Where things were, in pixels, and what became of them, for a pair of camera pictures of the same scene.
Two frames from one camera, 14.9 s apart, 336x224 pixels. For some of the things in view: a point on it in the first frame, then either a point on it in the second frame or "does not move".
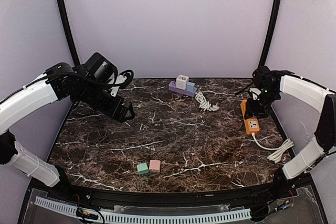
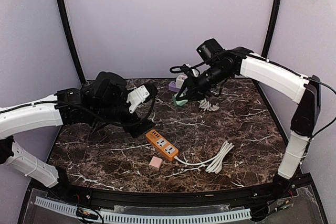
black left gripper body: [91, 95] → [108, 114]
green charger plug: [143, 169] → [179, 103]
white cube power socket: [181, 82] does not move
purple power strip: [172, 86] does not move
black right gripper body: [260, 108] → [201, 87]
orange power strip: [251, 125] → [165, 148]
